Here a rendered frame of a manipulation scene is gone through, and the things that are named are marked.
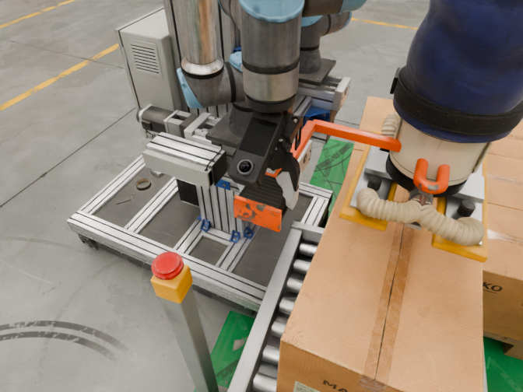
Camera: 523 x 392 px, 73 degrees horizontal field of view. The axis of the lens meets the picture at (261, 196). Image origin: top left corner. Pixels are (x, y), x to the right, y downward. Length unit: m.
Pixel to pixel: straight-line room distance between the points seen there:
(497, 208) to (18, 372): 2.28
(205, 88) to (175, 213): 1.17
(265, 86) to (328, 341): 0.56
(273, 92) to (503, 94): 0.37
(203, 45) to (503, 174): 1.61
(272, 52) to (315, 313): 0.59
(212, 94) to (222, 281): 0.98
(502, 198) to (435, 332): 1.16
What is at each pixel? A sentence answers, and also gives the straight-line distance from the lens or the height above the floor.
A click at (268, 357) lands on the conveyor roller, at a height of 0.54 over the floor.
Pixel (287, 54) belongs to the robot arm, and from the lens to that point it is 0.46.
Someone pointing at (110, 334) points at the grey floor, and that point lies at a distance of 2.01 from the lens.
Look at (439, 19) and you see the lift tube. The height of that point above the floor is 1.51.
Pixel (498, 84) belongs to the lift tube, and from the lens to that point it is 0.68.
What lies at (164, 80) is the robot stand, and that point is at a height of 1.08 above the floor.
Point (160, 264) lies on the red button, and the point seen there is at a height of 1.04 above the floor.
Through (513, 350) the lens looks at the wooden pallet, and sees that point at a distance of 2.11.
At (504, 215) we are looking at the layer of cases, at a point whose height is 0.54.
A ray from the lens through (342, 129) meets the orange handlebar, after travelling 0.79.
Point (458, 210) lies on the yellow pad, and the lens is 0.85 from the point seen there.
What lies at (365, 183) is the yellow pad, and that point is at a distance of 0.85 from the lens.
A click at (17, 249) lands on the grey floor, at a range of 2.57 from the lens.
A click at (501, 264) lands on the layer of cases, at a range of 1.69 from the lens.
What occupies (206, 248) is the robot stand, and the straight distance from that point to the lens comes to 1.89.
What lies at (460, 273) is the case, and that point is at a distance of 1.02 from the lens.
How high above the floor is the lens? 1.70
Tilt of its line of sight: 45 degrees down
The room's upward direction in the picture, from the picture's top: straight up
